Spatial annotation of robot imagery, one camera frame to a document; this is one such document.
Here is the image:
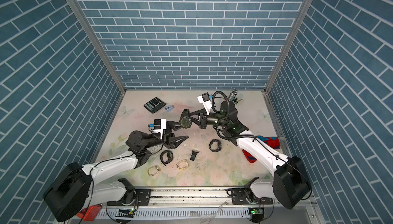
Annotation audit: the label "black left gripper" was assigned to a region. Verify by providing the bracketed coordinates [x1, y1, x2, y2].
[143, 123, 185, 152]

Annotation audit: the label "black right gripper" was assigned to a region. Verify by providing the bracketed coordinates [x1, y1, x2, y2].
[188, 110, 229, 131]

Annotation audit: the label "red blue towel cloth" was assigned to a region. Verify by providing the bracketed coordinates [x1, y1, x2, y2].
[242, 136, 281, 164]

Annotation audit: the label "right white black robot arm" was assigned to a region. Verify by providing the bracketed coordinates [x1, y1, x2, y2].
[181, 101, 312, 209]

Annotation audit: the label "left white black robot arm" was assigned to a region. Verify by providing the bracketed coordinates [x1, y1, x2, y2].
[43, 119, 190, 222]

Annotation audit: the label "gold watch right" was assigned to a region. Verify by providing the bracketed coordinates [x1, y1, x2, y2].
[176, 160, 189, 170]

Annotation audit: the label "gold watch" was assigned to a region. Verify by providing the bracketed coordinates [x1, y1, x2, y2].
[147, 165, 161, 176]
[176, 160, 189, 170]

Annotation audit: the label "gold watch left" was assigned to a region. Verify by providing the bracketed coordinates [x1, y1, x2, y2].
[147, 165, 161, 176]

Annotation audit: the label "light blue stapler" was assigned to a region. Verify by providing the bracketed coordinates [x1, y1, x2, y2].
[165, 105, 174, 112]

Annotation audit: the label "black desktop calculator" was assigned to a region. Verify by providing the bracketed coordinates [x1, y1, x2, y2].
[143, 97, 166, 113]

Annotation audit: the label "pens in cup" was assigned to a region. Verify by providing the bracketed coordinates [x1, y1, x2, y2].
[228, 89, 243, 104]

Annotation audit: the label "red box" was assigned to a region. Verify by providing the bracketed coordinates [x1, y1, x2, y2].
[76, 204, 102, 222]

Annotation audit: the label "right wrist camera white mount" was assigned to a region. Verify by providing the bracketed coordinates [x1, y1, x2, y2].
[197, 93, 212, 115]

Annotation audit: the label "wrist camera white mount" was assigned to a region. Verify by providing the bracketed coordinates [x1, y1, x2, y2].
[197, 93, 212, 115]
[148, 119, 167, 133]

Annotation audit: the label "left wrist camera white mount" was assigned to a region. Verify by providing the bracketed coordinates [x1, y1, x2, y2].
[148, 119, 167, 133]

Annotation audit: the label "black corrugated cable hose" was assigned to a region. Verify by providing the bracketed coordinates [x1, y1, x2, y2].
[211, 90, 234, 139]

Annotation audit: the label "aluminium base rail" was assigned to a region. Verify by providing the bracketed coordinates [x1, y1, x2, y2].
[104, 186, 317, 222]

